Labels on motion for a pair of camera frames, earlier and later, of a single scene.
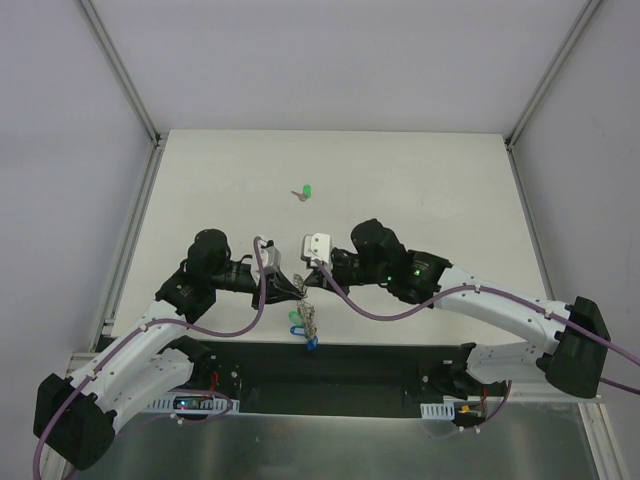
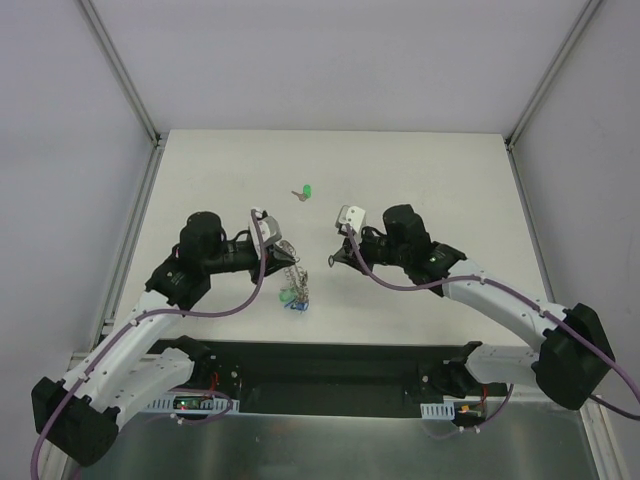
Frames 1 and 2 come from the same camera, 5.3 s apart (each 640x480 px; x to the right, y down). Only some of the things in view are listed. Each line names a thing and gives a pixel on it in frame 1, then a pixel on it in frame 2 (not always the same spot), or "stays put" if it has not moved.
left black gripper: (265, 291) -> (267, 260)
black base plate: (331, 377) stays put
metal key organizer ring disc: (305, 308) -> (295, 277)
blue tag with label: (311, 344) -> (300, 305)
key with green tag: (306, 195) stays put
